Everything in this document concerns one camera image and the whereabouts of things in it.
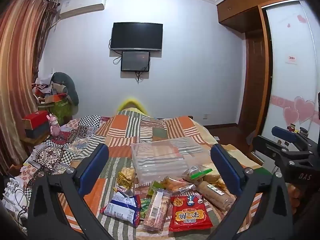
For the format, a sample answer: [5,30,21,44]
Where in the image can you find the yellow fries snack bag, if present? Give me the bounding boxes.
[117,167,136,189]

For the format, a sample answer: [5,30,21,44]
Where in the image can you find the blue white snack bag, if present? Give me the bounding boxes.
[100,192,141,227]

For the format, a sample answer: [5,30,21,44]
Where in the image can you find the striped orange curtain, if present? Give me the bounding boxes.
[1,0,59,175]

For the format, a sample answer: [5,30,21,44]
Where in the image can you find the small black wall monitor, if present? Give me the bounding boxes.
[121,51,150,72]

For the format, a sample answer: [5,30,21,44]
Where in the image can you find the patchwork bed quilt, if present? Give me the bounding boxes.
[19,109,266,240]

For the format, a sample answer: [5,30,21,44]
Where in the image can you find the yellow headboard cushion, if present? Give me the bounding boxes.
[117,98,148,115]

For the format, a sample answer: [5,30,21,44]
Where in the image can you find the bread roll clear pack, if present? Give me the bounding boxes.
[197,181,234,211]

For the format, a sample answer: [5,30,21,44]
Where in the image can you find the orange snack clear pack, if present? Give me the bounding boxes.
[160,177,196,195]

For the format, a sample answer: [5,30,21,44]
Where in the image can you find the red black box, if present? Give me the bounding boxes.
[22,110,50,139]

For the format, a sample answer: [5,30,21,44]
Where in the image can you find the white sliding wardrobe door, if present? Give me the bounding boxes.
[263,0,319,141]

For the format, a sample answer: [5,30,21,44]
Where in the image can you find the clutter pile with green bag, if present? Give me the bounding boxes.
[32,72,79,125]

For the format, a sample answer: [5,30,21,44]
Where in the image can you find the long biscuit stick pack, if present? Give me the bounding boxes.
[143,189,171,232]

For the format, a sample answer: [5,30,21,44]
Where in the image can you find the clear plastic storage bin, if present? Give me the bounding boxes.
[131,137,212,185]

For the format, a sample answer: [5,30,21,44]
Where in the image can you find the red noodle snack bag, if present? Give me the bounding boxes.
[169,195,213,232]

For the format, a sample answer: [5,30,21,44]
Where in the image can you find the white air conditioner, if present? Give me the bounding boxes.
[59,0,106,20]

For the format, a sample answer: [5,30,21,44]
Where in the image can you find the pink rabbit toy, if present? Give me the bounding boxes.
[47,114,60,137]

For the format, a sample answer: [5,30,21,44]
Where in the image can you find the brown wooden wardrobe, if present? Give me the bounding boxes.
[216,0,289,154]

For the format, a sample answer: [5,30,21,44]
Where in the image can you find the white power strip cables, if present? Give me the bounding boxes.
[0,176,30,221]

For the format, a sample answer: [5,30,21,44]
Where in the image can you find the black wall television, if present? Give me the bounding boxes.
[110,22,163,51]

